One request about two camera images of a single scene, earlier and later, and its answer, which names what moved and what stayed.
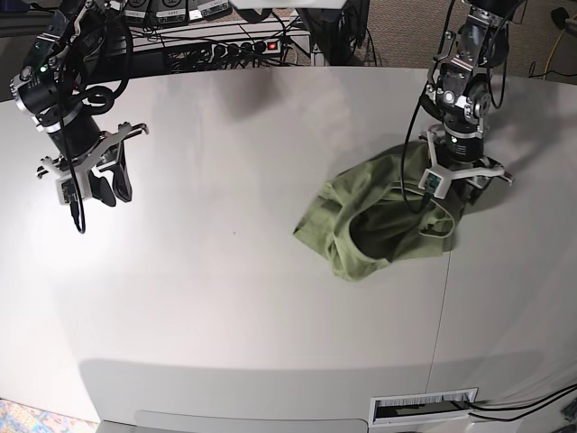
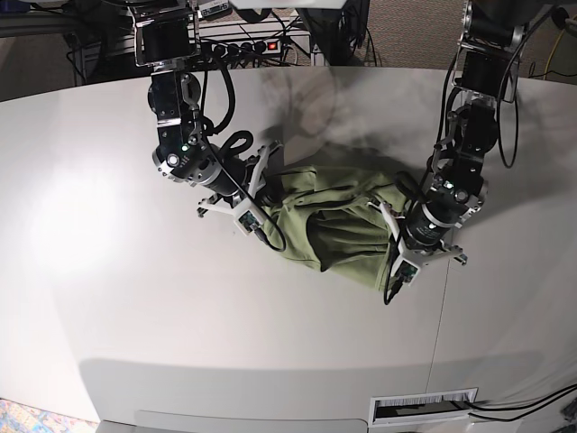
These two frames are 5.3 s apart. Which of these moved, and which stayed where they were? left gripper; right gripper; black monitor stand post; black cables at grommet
Moved: right gripper; left gripper
Stayed: black cables at grommet; black monitor stand post
